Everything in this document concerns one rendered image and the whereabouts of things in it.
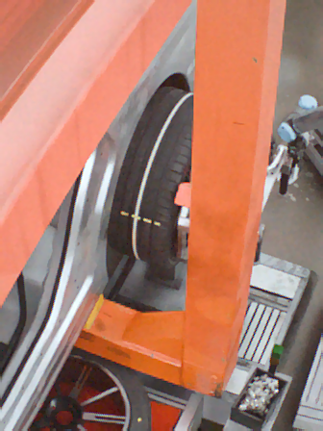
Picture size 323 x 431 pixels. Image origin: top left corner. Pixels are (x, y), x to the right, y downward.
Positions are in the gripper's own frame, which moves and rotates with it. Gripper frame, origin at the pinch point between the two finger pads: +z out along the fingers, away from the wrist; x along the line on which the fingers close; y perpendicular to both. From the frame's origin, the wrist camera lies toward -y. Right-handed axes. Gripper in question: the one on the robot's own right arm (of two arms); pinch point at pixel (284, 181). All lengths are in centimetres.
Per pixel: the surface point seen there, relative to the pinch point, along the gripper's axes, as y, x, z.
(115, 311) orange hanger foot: -15, -40, 69
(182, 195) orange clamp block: 28, -26, 43
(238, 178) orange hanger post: 94, 4, 82
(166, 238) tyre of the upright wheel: 9, -29, 48
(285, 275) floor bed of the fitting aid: -75, 6, -9
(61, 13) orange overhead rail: 216, 12, 169
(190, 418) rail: -44, -3, 87
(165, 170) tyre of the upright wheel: 29, -34, 36
